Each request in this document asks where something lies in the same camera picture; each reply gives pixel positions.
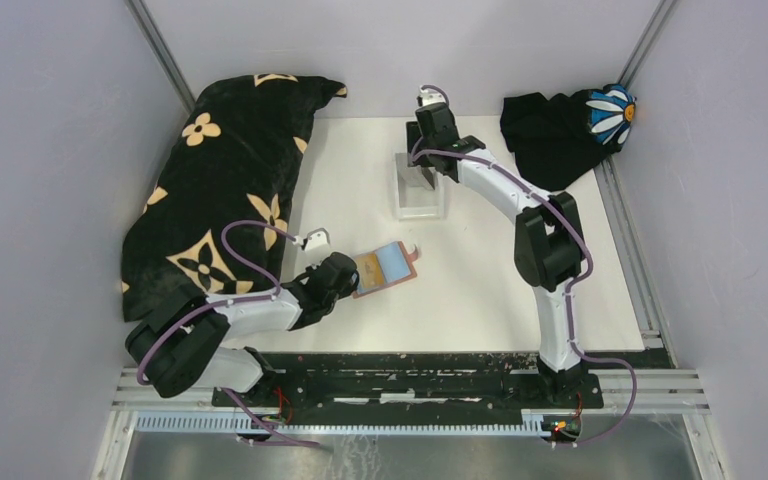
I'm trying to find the orange credit card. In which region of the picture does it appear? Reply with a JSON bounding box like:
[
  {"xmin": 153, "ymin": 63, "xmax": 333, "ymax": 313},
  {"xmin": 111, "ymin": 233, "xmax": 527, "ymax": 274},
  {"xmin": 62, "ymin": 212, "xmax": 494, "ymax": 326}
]
[{"xmin": 355, "ymin": 253, "xmax": 386, "ymax": 295}]

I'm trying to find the tan leather card holder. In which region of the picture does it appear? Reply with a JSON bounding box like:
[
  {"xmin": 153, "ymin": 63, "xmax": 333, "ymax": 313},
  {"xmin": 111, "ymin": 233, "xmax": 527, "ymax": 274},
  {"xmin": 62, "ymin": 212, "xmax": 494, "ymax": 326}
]
[{"xmin": 352, "ymin": 241, "xmax": 420, "ymax": 298}]

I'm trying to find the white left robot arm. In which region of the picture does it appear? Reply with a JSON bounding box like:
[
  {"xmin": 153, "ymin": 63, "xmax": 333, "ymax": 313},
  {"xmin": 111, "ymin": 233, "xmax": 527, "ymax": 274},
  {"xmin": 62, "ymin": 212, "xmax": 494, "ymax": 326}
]
[{"xmin": 125, "ymin": 252, "xmax": 360, "ymax": 407}]

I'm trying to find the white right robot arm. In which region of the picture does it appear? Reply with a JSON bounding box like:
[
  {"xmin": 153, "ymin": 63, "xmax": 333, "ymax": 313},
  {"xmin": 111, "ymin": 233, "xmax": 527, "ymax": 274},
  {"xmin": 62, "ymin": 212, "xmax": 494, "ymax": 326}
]
[{"xmin": 410, "ymin": 101, "xmax": 592, "ymax": 408}]

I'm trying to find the stack of grey cards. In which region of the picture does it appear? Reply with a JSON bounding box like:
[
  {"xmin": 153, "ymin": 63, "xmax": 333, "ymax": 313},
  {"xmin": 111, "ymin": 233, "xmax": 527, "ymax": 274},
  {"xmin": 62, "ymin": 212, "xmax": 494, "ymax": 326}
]
[{"xmin": 395, "ymin": 154, "xmax": 436, "ymax": 191}]

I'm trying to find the clear acrylic card tray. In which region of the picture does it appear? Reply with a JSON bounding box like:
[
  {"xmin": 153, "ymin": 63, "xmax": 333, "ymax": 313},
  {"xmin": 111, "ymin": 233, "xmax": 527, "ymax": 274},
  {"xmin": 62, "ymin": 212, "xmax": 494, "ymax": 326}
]
[{"xmin": 392, "ymin": 153, "xmax": 445, "ymax": 221}]

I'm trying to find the black floral pillow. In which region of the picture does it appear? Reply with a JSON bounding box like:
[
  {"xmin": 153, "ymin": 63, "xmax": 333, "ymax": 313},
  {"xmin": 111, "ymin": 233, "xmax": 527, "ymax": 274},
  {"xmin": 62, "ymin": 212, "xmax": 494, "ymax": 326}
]
[{"xmin": 120, "ymin": 73, "xmax": 348, "ymax": 322}]

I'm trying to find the black cloth with daisy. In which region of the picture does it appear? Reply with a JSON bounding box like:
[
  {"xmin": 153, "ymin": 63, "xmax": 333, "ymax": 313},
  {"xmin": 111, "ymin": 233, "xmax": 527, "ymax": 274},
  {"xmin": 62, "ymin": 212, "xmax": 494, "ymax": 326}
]
[{"xmin": 500, "ymin": 84, "xmax": 637, "ymax": 192}]

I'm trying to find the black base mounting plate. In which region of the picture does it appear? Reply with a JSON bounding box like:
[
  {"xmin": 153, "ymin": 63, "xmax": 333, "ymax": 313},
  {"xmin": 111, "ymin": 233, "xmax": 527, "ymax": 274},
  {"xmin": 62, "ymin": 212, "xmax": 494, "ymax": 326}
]
[{"xmin": 211, "ymin": 352, "xmax": 605, "ymax": 427}]

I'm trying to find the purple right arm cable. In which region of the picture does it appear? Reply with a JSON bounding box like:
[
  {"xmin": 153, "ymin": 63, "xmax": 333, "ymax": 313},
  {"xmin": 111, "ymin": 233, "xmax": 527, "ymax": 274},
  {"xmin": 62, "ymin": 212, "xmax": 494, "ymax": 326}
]
[{"xmin": 410, "ymin": 84, "xmax": 638, "ymax": 449}]

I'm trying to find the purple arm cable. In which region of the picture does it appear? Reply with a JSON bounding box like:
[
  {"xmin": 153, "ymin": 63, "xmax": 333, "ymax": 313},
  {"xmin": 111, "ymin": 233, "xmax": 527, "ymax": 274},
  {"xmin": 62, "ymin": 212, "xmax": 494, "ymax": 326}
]
[
  {"xmin": 410, "ymin": 84, "xmax": 638, "ymax": 449},
  {"xmin": 135, "ymin": 219, "xmax": 324, "ymax": 446}
]

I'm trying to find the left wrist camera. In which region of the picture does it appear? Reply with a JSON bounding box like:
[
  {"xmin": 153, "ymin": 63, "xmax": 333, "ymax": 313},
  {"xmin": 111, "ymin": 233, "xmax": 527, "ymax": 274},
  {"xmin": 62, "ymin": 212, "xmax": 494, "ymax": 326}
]
[{"xmin": 293, "ymin": 228, "xmax": 332, "ymax": 255}]

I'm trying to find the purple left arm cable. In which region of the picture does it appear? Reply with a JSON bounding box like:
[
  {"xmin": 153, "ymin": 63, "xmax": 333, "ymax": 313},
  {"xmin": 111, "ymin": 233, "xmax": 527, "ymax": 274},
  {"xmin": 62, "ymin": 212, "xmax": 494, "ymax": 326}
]
[{"xmin": 135, "ymin": 219, "xmax": 324, "ymax": 446}]

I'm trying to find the aluminium rail frame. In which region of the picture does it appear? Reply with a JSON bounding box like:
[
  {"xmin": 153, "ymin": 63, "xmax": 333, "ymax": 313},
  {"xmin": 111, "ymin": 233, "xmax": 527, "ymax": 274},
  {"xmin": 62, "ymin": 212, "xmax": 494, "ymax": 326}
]
[{"xmin": 90, "ymin": 329, "xmax": 727, "ymax": 479}]

